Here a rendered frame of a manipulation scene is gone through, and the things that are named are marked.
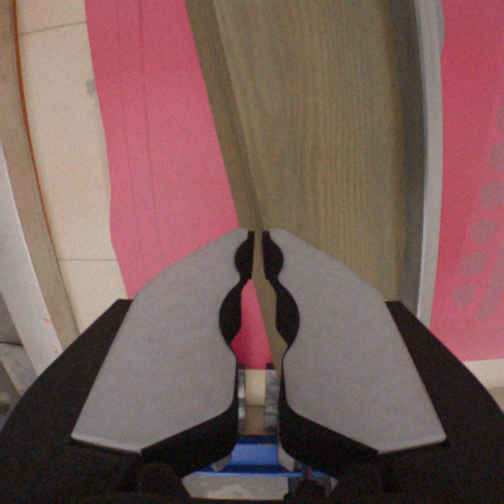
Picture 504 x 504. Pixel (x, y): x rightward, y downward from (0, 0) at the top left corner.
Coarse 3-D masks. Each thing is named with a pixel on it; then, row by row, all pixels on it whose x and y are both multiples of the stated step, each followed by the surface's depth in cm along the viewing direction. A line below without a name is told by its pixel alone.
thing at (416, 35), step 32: (416, 0) 11; (416, 32) 12; (416, 64) 12; (416, 96) 13; (416, 128) 14; (416, 160) 15; (416, 192) 15; (416, 224) 16; (416, 256) 17; (416, 288) 18
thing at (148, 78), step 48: (96, 0) 19; (144, 0) 20; (480, 0) 19; (96, 48) 21; (144, 48) 21; (192, 48) 21; (480, 48) 20; (144, 96) 23; (192, 96) 23; (480, 96) 22
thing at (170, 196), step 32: (128, 160) 25; (160, 160) 25; (192, 160) 25; (448, 160) 24; (480, 160) 24; (128, 192) 26; (160, 192) 26; (192, 192) 26; (224, 192) 26; (448, 192) 26; (128, 224) 27; (160, 224) 27; (192, 224) 27; (224, 224) 27; (448, 224) 27; (128, 256) 29; (160, 256) 29; (448, 256) 28; (128, 288) 30; (448, 288) 30; (256, 320) 31; (448, 320) 32; (480, 320) 32; (256, 352) 33; (480, 352) 34
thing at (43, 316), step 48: (0, 0) 17; (0, 48) 19; (0, 96) 20; (0, 144) 20; (0, 192) 22; (0, 240) 24; (48, 240) 27; (0, 288) 26; (48, 288) 27; (48, 336) 28; (240, 432) 34
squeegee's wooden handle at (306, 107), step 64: (192, 0) 11; (256, 0) 10; (320, 0) 11; (384, 0) 12; (256, 64) 11; (320, 64) 12; (384, 64) 13; (256, 128) 12; (320, 128) 13; (384, 128) 14; (256, 192) 14; (320, 192) 14; (384, 192) 16; (256, 256) 16; (384, 256) 17
